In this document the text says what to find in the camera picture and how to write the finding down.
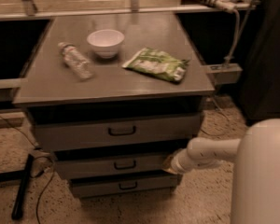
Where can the grey drawer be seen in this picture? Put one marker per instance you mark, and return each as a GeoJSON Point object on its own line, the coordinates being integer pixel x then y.
{"type": "Point", "coordinates": [116, 184]}
{"type": "Point", "coordinates": [116, 165]}
{"type": "Point", "coordinates": [116, 132]}

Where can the black stand leg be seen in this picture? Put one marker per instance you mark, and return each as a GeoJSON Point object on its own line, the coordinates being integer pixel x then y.
{"type": "Point", "coordinates": [23, 176]}

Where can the grey bottom drawer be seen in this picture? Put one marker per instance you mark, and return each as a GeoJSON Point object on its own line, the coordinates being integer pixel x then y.
{"type": "Point", "coordinates": [116, 184]}

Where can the grey drawer cabinet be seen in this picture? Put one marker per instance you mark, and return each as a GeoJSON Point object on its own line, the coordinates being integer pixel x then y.
{"type": "Point", "coordinates": [51, 94]}

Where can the clear plastic water bottle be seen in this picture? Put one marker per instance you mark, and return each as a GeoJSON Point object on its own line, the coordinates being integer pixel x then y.
{"type": "Point", "coordinates": [76, 61]}

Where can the foam gripper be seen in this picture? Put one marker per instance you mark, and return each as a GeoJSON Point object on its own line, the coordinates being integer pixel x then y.
{"type": "Point", "coordinates": [178, 164]}

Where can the green chip bag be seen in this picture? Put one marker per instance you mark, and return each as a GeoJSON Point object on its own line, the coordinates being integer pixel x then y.
{"type": "Point", "coordinates": [158, 64]}

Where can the grey top drawer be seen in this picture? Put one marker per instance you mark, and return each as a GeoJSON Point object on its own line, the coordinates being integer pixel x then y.
{"type": "Point", "coordinates": [116, 132]}

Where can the dark cabinet on right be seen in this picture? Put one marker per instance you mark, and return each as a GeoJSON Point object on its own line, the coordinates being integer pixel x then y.
{"type": "Point", "coordinates": [259, 93]}

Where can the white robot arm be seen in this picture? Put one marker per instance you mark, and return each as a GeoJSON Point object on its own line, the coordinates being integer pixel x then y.
{"type": "Point", "coordinates": [255, 197]}

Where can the white ceramic bowl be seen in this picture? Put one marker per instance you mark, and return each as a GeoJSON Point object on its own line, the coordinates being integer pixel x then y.
{"type": "Point", "coordinates": [105, 43]}

